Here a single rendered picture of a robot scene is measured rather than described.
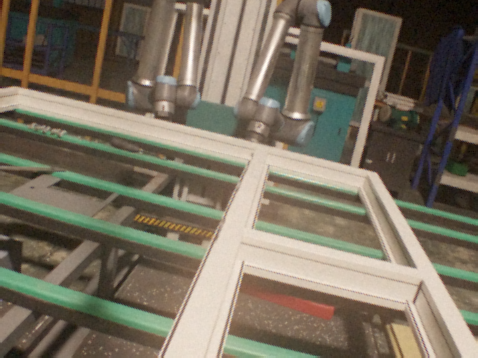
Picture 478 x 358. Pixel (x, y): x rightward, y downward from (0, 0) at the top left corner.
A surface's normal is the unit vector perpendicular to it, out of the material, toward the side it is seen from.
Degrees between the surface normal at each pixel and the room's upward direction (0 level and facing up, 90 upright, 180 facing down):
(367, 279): 90
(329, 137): 90
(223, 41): 90
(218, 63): 90
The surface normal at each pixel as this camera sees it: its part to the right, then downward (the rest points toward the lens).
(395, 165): -0.13, 0.25
